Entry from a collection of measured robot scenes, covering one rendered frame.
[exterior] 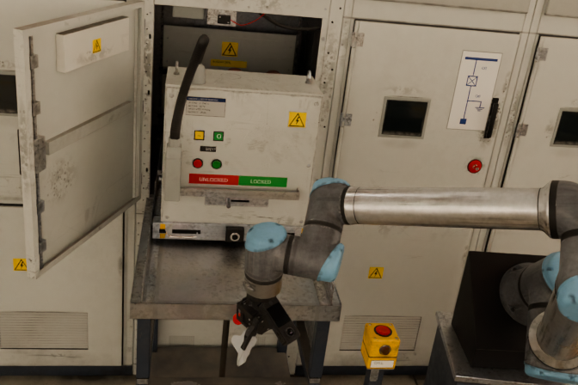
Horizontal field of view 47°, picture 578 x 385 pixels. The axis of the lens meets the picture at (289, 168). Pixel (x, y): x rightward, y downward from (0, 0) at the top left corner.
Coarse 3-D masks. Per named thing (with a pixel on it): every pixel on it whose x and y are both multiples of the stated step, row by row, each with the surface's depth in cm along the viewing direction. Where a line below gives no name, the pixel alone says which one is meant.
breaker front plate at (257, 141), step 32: (224, 96) 205; (256, 96) 206; (288, 96) 207; (320, 96) 209; (192, 128) 207; (224, 128) 209; (256, 128) 210; (288, 128) 211; (192, 160) 212; (224, 160) 213; (256, 160) 214; (288, 160) 216; (288, 224) 226
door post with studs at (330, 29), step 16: (336, 0) 230; (336, 16) 232; (336, 32) 235; (320, 48) 237; (336, 48) 237; (320, 64) 239; (320, 80) 241; (320, 128) 248; (320, 144) 251; (320, 160) 254; (320, 176) 257; (288, 352) 289
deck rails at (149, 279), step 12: (156, 192) 249; (156, 204) 246; (156, 240) 222; (156, 252) 215; (144, 264) 196; (156, 264) 209; (144, 276) 197; (156, 276) 202; (144, 288) 196; (324, 288) 206; (144, 300) 191; (324, 300) 200
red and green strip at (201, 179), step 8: (192, 176) 214; (200, 176) 214; (208, 176) 215; (216, 176) 215; (224, 176) 215; (232, 176) 216; (240, 176) 216; (248, 176) 216; (256, 176) 217; (216, 184) 216; (224, 184) 216; (232, 184) 217; (240, 184) 217; (248, 184) 217; (256, 184) 218; (264, 184) 218; (272, 184) 219; (280, 184) 219
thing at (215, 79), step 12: (168, 72) 214; (180, 72) 215; (216, 72) 220; (228, 72) 221; (240, 72) 223; (252, 72) 225; (168, 84) 201; (180, 84) 202; (192, 84) 204; (204, 84) 206; (216, 84) 207; (228, 84) 209; (240, 84) 210; (252, 84) 211; (264, 84) 213; (276, 84) 214; (288, 84) 216; (300, 84) 217; (312, 84) 219
